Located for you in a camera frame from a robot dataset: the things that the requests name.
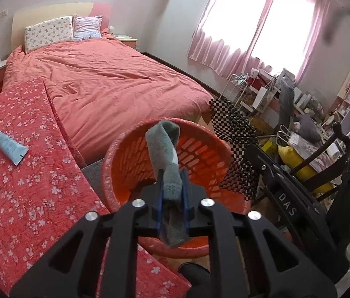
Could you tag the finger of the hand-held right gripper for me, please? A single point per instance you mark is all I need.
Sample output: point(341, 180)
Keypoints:
point(286, 201)

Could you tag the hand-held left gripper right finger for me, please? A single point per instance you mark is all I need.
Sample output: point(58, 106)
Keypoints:
point(186, 198)

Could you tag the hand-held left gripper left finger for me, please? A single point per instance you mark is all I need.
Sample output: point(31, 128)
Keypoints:
point(161, 198)

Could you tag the grey green sock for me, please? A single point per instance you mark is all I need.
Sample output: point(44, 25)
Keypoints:
point(162, 149)

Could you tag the orange plastic basket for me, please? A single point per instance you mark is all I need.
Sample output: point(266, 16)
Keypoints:
point(199, 149)

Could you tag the black white checkered cloth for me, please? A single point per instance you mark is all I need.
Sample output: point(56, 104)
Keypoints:
point(234, 130)

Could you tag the pale blue tube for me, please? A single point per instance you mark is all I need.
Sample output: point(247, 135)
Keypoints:
point(8, 146)

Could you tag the yellow cushion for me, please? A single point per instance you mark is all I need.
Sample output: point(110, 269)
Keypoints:
point(289, 156)

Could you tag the dark wooden chair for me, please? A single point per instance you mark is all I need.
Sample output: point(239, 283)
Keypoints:
point(317, 152)

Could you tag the person's leg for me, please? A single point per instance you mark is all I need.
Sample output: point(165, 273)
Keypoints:
point(193, 274)

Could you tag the grey garment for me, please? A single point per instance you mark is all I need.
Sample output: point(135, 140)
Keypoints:
point(286, 102)

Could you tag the bed with pink duvet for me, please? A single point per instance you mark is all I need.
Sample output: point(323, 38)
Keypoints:
point(100, 83)

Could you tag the pink nightstand with book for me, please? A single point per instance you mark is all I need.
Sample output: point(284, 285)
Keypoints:
point(126, 41)

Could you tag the pink curtain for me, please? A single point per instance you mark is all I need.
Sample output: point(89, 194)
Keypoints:
point(224, 21)

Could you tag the pink striped pillow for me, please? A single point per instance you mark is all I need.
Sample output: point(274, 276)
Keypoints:
point(88, 28)

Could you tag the white floral pillow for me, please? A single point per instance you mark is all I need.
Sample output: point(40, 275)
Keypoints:
point(49, 34)

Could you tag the beige pink headboard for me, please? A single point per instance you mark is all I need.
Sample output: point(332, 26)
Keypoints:
point(44, 11)

